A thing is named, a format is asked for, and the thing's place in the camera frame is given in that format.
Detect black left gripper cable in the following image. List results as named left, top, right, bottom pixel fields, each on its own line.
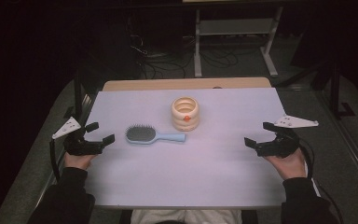
left=48, top=138, right=62, bottom=183

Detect person's light grey clothing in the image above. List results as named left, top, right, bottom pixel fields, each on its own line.
left=130, top=209, right=243, bottom=224

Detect cream ringed cup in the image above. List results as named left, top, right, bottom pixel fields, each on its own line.
left=170, top=96, right=200, bottom=133

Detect black metal stand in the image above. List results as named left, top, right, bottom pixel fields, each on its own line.
left=275, top=59, right=357, bottom=121

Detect black cables on floor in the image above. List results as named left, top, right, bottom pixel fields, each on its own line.
left=126, top=18, right=241, bottom=79

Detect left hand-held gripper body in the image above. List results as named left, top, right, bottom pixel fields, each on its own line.
left=51, top=117, right=106, bottom=157

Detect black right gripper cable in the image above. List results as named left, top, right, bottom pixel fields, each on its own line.
left=297, top=137, right=345, bottom=224

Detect dark metal frame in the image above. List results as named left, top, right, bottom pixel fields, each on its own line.
left=62, top=69, right=104, bottom=126

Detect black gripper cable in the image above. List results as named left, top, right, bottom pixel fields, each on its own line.
left=297, top=137, right=345, bottom=224
left=48, top=138, right=62, bottom=183

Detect person's right hand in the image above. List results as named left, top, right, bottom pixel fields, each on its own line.
left=263, top=147, right=308, bottom=181

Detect person's left hand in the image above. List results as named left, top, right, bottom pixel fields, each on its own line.
left=62, top=151, right=99, bottom=172

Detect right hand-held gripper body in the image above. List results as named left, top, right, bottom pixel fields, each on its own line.
left=255, top=114, right=320, bottom=159

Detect light blue hairbrush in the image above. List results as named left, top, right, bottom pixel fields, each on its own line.
left=125, top=124, right=186, bottom=146

